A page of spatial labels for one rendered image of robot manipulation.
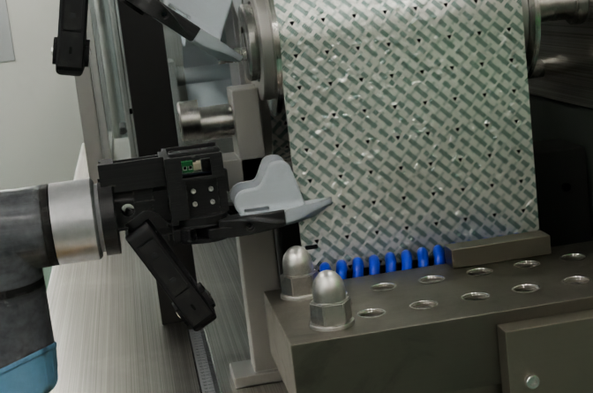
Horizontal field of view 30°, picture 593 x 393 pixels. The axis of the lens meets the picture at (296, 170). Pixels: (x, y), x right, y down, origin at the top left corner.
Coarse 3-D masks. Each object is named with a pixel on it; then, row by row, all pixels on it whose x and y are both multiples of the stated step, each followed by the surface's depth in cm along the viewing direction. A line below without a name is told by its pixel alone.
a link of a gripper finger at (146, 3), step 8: (128, 0) 98; (136, 0) 98; (144, 0) 98; (152, 0) 98; (144, 8) 98; (152, 8) 98; (160, 8) 98; (168, 8) 99; (152, 16) 98; (160, 16) 98; (168, 16) 99; (176, 16) 100; (168, 24) 99; (176, 24) 99; (184, 24) 100; (192, 24) 100; (176, 32) 99; (184, 32) 100; (192, 32) 100; (192, 40) 100
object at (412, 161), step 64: (512, 64) 104; (320, 128) 102; (384, 128) 103; (448, 128) 104; (512, 128) 105; (320, 192) 103; (384, 192) 104; (448, 192) 105; (512, 192) 106; (320, 256) 104; (384, 256) 105
